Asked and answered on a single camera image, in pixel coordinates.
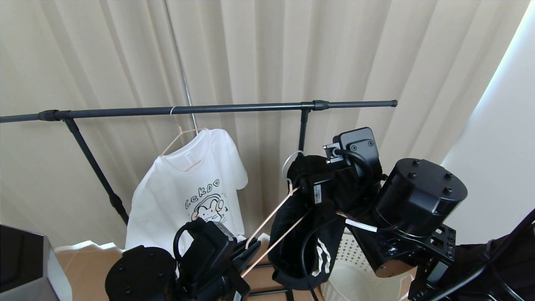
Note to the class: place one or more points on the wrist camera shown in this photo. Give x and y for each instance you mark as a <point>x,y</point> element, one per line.
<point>359,144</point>
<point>209,246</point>

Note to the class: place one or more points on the white laundry basket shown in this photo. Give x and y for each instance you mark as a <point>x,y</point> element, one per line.
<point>355,284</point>

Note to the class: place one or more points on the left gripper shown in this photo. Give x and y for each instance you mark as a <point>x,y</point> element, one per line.
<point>228,290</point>

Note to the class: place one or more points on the beige curtain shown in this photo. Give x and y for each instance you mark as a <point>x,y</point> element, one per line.
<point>334,50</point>

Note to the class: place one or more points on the white printed T-shirt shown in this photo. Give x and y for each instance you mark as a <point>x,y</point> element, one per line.
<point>167,196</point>

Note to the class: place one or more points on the black clothes rack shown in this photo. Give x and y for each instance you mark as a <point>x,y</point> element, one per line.
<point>250,108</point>

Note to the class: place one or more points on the black shorts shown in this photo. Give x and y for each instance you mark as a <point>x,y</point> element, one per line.
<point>292,234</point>

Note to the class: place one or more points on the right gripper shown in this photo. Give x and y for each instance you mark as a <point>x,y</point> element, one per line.
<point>347,190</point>

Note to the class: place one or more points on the metal curtain wand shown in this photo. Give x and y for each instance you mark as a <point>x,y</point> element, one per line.
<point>187,94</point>

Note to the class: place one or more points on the pink clothes hanger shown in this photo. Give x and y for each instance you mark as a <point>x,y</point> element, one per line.
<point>171,144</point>
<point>271,217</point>

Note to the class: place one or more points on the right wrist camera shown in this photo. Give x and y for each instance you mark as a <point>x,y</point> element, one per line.
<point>359,144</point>

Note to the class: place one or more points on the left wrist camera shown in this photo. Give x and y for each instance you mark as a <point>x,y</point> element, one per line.
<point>209,246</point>

